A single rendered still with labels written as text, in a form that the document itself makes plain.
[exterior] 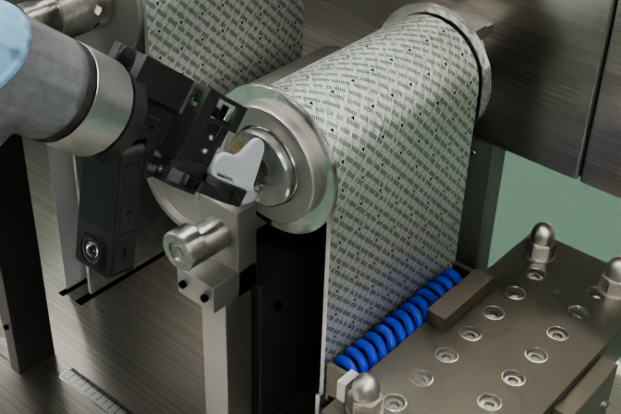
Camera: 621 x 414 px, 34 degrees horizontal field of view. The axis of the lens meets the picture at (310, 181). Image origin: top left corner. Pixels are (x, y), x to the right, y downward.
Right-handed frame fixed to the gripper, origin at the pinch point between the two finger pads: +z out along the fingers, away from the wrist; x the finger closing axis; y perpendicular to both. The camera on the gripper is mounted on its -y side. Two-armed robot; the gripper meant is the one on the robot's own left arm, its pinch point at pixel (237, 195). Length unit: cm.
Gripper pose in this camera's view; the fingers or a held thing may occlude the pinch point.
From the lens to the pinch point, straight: 90.0
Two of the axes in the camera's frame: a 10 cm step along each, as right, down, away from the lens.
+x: -7.5, -3.8, 5.4
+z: 4.9, 2.3, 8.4
